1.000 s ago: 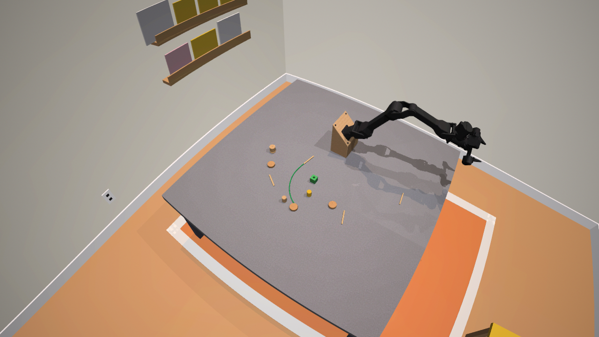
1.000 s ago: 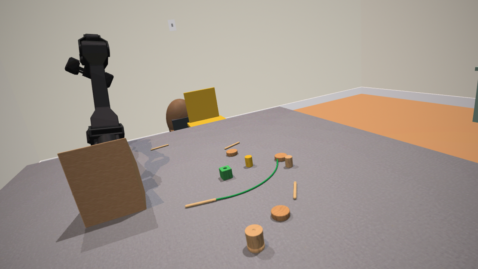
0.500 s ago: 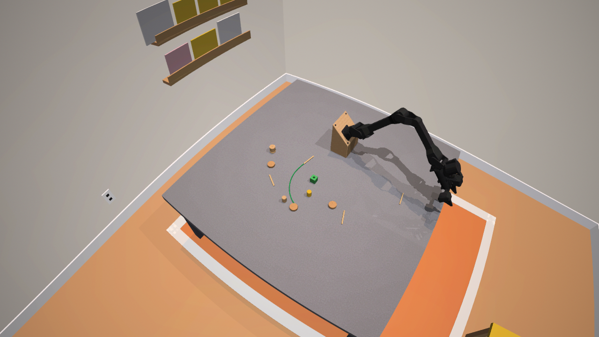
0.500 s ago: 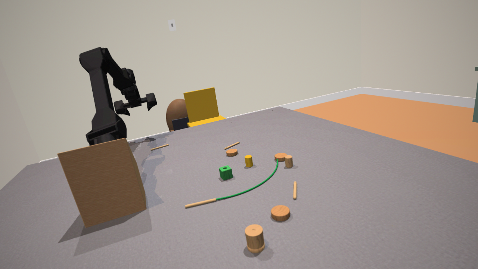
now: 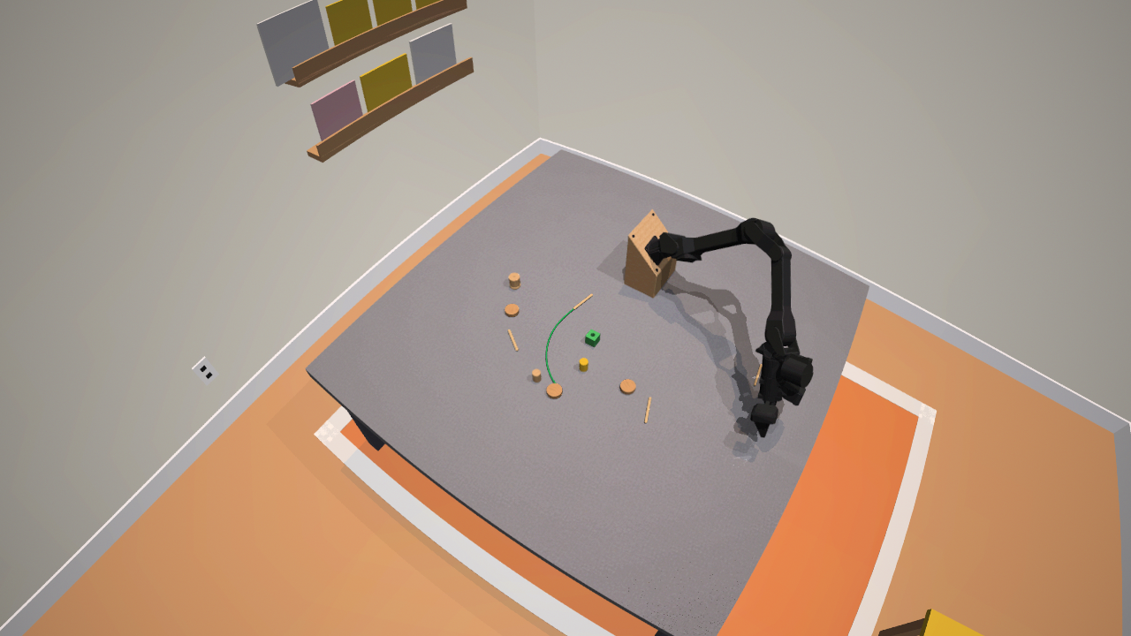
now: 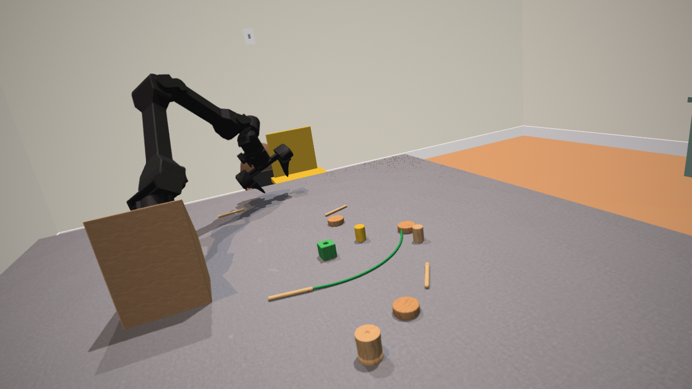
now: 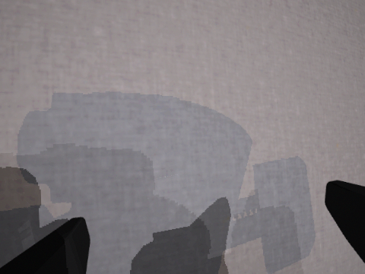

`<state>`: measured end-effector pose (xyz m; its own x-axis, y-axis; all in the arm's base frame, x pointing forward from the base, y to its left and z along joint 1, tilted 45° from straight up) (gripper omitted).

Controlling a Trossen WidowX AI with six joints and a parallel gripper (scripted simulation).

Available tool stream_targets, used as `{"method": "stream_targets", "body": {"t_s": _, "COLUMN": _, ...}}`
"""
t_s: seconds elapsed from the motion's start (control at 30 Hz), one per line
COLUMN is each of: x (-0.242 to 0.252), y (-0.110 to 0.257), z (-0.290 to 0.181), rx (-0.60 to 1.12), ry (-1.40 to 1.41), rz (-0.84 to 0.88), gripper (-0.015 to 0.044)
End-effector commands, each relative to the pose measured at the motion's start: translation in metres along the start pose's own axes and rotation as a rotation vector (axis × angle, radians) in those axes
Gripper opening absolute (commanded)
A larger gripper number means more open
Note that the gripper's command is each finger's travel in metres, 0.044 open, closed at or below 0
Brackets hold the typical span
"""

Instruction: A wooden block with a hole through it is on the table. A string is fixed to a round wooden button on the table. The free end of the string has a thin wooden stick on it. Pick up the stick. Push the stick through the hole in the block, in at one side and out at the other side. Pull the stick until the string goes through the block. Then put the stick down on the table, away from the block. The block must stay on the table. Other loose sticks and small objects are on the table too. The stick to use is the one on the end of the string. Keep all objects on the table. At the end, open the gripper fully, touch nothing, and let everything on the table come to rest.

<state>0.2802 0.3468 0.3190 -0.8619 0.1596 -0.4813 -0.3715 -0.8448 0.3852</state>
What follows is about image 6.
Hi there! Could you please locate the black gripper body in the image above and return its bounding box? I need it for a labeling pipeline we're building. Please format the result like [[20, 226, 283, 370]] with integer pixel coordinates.
[[236, 144, 293, 189]]

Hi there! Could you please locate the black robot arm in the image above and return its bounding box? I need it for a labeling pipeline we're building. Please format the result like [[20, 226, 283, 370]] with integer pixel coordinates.
[[127, 73, 262, 211]]

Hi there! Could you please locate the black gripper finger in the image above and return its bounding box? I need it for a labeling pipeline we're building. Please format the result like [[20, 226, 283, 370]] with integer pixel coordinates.
[[278, 158, 291, 177], [248, 181, 265, 193]]

